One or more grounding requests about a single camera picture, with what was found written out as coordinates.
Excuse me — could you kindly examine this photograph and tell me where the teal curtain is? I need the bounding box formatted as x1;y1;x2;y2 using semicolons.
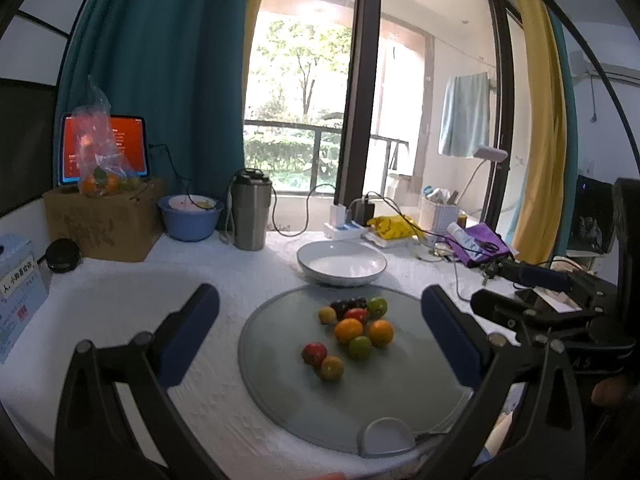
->
52;0;273;226

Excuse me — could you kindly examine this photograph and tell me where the tablet with red screen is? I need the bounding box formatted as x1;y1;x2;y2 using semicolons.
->
59;114;151;187

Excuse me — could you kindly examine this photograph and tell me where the white plate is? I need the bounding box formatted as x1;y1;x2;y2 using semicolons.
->
296;240;388;288

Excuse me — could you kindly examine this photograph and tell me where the light blue hanging towel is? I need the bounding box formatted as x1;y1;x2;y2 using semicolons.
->
438;72;491;158

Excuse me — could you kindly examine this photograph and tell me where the blue bowl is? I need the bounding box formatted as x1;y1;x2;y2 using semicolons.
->
158;194;224;242

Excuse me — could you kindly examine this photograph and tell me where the clear plastic bag of oranges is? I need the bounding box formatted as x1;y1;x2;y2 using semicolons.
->
75;75;143;196

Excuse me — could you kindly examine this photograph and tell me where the yellow duck print bag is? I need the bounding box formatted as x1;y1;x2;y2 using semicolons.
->
367;215;421;241

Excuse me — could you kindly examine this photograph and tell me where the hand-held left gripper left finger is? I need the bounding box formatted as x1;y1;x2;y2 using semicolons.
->
55;284;221;480

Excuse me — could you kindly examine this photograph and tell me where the yellow curtain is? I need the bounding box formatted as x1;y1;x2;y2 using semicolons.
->
505;0;568;261

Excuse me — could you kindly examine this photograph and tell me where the stainless steel tumbler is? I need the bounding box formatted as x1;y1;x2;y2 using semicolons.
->
227;167;273;252

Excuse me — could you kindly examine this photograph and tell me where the round grey glass turntable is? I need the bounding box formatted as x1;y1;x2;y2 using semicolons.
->
237;284;476;456

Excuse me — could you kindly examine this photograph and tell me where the white power strip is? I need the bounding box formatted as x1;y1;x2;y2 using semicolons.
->
324;220;373;241

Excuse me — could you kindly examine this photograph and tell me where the white desk lamp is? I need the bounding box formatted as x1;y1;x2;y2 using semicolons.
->
457;146;508;206

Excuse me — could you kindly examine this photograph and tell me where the white woven basket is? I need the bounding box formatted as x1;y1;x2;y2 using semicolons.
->
417;195;461;235

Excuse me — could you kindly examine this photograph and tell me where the black charger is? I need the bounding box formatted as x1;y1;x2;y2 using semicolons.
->
348;198;377;226

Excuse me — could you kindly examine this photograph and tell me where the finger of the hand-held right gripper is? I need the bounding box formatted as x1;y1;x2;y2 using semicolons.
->
470;287;601;345
481;257;608;306

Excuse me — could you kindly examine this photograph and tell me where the purple pouch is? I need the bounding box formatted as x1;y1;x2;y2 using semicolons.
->
445;225;512;267

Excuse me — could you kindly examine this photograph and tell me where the white air conditioner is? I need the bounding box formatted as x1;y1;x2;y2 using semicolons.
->
567;50;640;86

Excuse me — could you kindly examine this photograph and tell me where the cardboard box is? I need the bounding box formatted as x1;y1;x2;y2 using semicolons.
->
42;177;166;262

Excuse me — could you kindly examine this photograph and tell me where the white spoon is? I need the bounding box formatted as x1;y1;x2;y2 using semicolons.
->
356;416;451;458

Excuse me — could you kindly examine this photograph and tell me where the black round speaker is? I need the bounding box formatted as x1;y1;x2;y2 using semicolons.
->
45;238;82;274

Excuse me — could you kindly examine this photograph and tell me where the white tube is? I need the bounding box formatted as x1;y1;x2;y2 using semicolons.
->
446;222;481;253

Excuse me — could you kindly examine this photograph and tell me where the dark sliding door frame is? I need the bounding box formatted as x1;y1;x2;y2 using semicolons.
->
334;0;382;206

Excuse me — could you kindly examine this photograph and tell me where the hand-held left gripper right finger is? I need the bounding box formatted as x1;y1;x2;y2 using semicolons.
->
415;285;593;480

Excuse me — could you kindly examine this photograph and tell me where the person's right hand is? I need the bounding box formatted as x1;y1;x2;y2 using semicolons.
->
594;377;637;407

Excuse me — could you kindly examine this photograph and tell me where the black charging cable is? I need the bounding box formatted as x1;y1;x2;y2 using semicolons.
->
365;191;471;301
149;143;351;238

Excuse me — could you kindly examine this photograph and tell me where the blue and white carton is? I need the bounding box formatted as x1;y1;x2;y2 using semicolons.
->
0;234;51;366

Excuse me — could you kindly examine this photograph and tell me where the white folded cloth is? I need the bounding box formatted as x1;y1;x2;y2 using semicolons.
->
367;232;416;250

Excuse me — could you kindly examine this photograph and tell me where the black electronic device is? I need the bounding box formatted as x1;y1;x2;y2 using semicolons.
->
567;175;616;256

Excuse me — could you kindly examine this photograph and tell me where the balcony railing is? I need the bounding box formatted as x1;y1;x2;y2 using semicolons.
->
244;120;343;193

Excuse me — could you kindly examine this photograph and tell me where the orange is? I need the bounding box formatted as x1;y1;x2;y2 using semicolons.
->
367;320;395;348
334;318;364;345

